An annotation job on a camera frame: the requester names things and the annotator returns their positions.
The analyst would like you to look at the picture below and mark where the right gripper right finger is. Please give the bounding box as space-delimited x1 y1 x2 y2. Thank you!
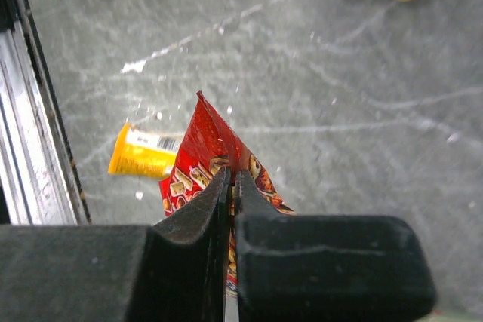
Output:
235 170 437 321

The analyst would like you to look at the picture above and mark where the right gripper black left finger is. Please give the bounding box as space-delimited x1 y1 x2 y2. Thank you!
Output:
0 165 232 322

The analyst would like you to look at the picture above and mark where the yellow snack bar packet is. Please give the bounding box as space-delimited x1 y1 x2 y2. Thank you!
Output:
108 123 183 179

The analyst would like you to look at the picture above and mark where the red candy packet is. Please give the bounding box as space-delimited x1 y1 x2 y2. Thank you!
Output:
145 96 293 295

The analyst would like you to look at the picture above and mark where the aluminium rail frame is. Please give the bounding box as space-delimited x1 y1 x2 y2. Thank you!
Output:
1 0 91 225

